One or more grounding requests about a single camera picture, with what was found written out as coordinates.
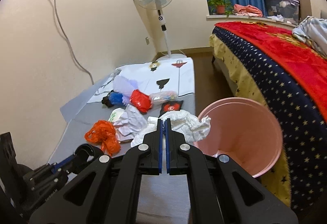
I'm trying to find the striped blue quilt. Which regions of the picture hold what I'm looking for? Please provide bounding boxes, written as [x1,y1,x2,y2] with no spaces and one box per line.
[292,16,327,59]

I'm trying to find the red plastic bag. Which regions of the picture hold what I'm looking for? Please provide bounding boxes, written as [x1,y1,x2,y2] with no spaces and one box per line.
[130,89,152,113]

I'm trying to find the orange plastic bag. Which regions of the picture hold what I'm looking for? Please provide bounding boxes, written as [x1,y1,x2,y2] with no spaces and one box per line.
[84,120,121,156]

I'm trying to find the grey power cable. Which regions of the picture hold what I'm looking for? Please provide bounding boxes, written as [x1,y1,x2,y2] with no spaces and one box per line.
[41,0,95,85]

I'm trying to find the pink plastic trash bin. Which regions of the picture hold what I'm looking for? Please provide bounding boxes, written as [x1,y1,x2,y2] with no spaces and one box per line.
[194,97,283,177]

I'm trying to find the pink folded clothes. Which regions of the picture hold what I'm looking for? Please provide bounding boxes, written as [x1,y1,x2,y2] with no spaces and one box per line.
[234,4,263,17]

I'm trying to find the red blanket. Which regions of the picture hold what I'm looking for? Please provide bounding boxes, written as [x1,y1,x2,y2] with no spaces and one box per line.
[212,22,326,118]

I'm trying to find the large crumpled white paper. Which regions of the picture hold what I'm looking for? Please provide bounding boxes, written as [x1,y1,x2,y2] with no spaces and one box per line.
[113,105,147,142]

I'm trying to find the white paper wad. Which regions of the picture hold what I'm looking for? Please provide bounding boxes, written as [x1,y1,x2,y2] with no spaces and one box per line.
[130,109,211,147]

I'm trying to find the clear storage box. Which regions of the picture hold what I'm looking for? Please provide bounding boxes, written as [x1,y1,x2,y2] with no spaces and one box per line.
[264,0,300,24]

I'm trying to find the bed with starry cover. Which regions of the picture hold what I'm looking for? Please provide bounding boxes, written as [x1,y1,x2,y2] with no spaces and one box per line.
[209,29,326,218]

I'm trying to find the grey white printed mat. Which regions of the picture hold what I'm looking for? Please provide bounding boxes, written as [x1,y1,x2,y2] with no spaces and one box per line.
[49,58,195,223]

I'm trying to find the clear plastic bag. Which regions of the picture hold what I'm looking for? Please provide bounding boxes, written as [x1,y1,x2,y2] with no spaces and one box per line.
[149,91,178,105]

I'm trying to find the lilac foam sheet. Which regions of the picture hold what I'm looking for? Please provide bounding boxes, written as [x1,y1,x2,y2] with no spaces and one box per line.
[113,75,139,105]

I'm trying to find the green white paper packet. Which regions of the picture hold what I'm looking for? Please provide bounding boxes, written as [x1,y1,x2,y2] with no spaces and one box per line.
[108,108,125,123]

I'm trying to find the black red snack packet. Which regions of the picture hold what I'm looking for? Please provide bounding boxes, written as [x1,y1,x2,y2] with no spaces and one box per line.
[159,100,184,117]

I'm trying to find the black patterned cloth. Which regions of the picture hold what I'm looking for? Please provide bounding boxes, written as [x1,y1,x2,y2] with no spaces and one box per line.
[101,96,113,108]

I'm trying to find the potted green plant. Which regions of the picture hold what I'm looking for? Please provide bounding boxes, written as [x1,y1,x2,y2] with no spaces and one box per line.
[207,0,233,16]

